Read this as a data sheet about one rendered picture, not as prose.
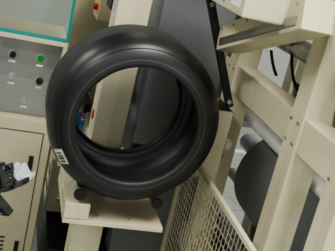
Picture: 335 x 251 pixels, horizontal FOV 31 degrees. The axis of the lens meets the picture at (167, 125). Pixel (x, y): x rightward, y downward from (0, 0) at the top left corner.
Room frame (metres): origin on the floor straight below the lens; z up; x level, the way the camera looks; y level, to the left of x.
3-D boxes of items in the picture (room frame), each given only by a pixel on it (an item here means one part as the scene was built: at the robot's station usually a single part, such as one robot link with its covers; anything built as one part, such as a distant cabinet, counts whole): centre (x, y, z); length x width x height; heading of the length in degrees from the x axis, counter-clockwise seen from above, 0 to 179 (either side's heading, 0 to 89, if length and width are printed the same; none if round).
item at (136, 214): (2.16, 0.15, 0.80); 0.37 x 0.36 x 0.02; 106
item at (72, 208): (2.12, 0.29, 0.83); 0.36 x 0.09 x 0.06; 16
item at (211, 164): (2.48, -0.15, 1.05); 0.20 x 0.15 x 0.30; 16
